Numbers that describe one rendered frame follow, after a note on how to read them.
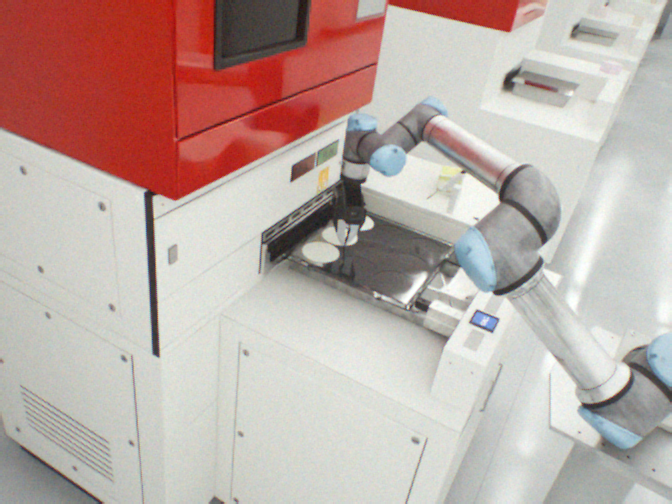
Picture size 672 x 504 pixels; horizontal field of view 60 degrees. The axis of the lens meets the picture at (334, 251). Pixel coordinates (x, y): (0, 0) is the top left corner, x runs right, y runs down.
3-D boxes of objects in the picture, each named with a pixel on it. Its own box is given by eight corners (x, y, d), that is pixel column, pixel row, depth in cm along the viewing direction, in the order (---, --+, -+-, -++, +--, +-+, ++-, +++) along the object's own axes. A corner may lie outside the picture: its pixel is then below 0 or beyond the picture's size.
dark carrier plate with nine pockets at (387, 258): (287, 255, 153) (288, 253, 152) (348, 208, 179) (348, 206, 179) (405, 305, 141) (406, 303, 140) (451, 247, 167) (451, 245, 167)
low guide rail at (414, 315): (288, 268, 161) (289, 259, 159) (292, 265, 162) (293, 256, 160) (456, 342, 143) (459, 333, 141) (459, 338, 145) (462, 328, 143)
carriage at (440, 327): (422, 326, 142) (425, 317, 140) (467, 262, 170) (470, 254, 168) (453, 339, 139) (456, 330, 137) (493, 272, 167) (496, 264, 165)
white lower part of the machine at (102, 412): (8, 451, 194) (-47, 246, 150) (178, 324, 257) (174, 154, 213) (169, 566, 169) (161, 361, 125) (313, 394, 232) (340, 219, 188)
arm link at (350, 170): (374, 165, 145) (343, 164, 143) (371, 181, 147) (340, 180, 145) (367, 152, 151) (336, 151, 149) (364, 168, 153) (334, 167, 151)
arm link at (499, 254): (691, 416, 110) (518, 195, 105) (633, 468, 110) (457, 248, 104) (650, 397, 122) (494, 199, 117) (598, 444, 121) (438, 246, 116)
